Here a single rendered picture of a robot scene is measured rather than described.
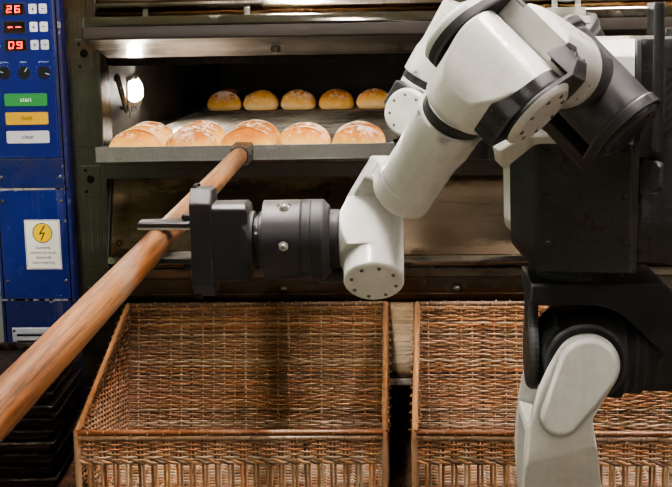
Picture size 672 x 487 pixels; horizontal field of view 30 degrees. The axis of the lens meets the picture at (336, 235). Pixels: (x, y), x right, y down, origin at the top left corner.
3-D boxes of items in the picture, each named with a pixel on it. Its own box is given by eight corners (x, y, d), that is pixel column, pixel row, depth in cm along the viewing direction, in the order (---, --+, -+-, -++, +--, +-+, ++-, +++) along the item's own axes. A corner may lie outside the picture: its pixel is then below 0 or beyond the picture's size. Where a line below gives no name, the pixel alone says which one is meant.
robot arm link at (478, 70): (424, 230, 127) (511, 103, 113) (358, 159, 130) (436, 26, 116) (487, 194, 134) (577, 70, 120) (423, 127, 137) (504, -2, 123)
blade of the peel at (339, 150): (394, 158, 229) (394, 142, 228) (95, 162, 231) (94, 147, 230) (392, 138, 264) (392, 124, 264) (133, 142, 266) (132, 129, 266)
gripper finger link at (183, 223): (141, 226, 141) (196, 225, 141) (136, 231, 138) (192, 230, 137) (141, 212, 141) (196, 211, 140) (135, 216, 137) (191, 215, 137)
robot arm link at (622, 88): (574, 143, 137) (599, 150, 150) (636, 85, 135) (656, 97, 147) (505, 68, 140) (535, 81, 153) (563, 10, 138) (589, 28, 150)
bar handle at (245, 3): (94, 30, 245) (96, 32, 247) (262, 27, 243) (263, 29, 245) (94, 1, 246) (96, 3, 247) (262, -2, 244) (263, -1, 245)
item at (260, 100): (242, 111, 347) (241, 91, 347) (244, 109, 354) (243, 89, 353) (278, 110, 347) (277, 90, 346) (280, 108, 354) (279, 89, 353)
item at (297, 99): (279, 110, 347) (279, 90, 346) (281, 108, 354) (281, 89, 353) (315, 109, 346) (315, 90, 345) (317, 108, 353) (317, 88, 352)
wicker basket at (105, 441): (129, 426, 268) (123, 300, 263) (393, 425, 265) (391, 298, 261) (72, 516, 220) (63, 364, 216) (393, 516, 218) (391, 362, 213)
